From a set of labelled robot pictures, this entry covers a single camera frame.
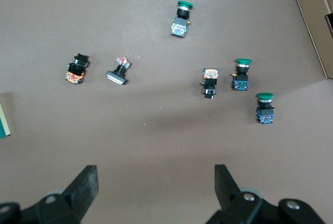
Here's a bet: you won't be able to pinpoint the green rail terminal block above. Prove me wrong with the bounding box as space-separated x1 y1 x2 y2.
0 98 12 139

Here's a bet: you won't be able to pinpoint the black rectangular button red terminals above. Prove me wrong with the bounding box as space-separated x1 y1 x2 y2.
105 56 132 86

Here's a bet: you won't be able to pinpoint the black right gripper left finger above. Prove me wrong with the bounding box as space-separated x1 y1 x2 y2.
0 165 99 224

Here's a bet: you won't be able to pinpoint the brown table mat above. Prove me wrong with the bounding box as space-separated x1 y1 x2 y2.
0 0 333 224

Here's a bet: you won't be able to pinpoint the beige black switch part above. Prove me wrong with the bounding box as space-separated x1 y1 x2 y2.
200 68 221 100

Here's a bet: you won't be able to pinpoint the black selector switch orange block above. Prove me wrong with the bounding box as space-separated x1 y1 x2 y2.
64 53 91 85

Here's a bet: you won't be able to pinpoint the green mushroom pushbutton switch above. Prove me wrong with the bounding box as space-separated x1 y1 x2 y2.
230 58 252 91
255 92 276 126
170 0 195 39

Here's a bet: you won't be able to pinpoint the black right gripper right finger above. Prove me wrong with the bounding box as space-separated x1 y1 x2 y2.
205 165 327 224

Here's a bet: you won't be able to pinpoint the brown cardboard box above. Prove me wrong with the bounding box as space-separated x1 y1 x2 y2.
292 0 333 80

